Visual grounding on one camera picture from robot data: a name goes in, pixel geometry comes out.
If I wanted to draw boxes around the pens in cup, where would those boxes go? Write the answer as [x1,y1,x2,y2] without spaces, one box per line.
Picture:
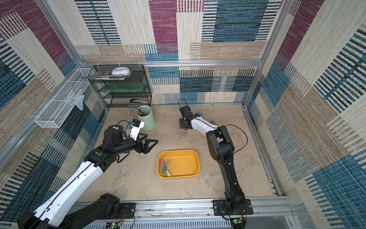
[135,107,146,116]

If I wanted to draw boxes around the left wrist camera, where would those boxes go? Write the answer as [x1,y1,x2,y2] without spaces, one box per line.
[129,119,145,141]

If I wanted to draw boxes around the white round device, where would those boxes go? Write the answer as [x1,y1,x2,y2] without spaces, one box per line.
[112,67,131,77]

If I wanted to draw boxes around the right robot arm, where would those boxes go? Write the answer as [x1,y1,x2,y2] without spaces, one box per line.
[179,105,246,213]

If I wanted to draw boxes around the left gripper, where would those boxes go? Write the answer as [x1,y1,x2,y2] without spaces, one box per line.
[113,132,157,156]

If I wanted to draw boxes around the pink binder clip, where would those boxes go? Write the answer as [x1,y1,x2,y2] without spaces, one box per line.
[159,159,165,168]

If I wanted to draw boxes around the white wire wall basket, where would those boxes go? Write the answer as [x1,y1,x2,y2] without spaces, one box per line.
[35,68,90,128]

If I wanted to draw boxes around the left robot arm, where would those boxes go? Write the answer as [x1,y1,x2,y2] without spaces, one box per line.
[17,125,158,229]

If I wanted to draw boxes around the black wire shelf rack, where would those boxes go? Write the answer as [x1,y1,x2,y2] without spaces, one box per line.
[88,65,152,108]

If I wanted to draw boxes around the yellow storage tray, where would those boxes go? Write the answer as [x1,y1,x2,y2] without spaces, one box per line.
[157,149,200,179]

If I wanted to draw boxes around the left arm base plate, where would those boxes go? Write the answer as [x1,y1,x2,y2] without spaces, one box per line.
[115,202,136,219]

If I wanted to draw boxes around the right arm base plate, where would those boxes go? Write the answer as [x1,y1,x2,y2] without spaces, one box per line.
[212,199,254,216]

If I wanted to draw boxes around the mint green pen cup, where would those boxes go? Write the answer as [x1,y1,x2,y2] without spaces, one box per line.
[137,105,155,130]

